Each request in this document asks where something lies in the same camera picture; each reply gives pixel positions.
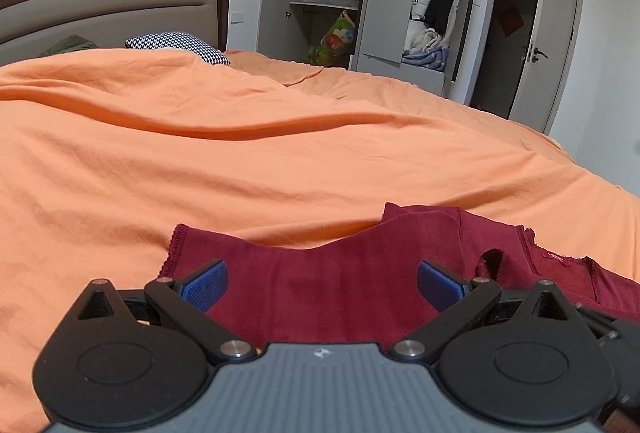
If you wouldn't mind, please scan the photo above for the olive green cloth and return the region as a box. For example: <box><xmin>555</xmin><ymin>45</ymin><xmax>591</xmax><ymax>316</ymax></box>
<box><xmin>38</xmin><ymin>34</ymin><xmax>98</xmax><ymax>58</ymax></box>

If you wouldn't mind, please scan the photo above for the dark wood padded headboard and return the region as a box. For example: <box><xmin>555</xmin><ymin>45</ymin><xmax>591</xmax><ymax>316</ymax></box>
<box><xmin>1</xmin><ymin>0</ymin><xmax>229</xmax><ymax>66</ymax></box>

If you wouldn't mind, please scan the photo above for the blue folded cloth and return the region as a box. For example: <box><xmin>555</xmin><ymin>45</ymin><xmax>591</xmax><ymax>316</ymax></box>
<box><xmin>401</xmin><ymin>46</ymin><xmax>449</xmax><ymax>72</ymax></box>

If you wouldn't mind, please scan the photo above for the blue checkered pillow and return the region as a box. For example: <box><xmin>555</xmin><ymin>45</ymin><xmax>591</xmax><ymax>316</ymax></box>
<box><xmin>125</xmin><ymin>31</ymin><xmax>231</xmax><ymax>66</ymax></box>

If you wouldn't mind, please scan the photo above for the colourful bag in wardrobe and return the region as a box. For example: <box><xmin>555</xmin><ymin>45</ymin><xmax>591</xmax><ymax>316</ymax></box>
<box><xmin>307</xmin><ymin>10</ymin><xmax>357</xmax><ymax>68</ymax></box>

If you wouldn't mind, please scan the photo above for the grey room door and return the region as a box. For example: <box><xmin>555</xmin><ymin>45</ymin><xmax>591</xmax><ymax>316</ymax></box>
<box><xmin>510</xmin><ymin>0</ymin><xmax>579</xmax><ymax>133</ymax></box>

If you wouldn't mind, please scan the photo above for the dark red shirt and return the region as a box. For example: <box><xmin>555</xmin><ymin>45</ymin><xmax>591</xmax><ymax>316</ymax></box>
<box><xmin>160</xmin><ymin>203</ymin><xmax>639</xmax><ymax>347</ymax></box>

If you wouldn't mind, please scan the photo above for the white clothes pile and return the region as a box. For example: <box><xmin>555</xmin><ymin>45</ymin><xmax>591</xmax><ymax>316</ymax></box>
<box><xmin>404</xmin><ymin>0</ymin><xmax>460</xmax><ymax>55</ymax></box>

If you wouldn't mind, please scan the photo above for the orange bed cover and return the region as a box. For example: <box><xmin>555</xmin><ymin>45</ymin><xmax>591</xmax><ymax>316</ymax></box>
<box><xmin>1</xmin><ymin>49</ymin><xmax>639</xmax><ymax>432</ymax></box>

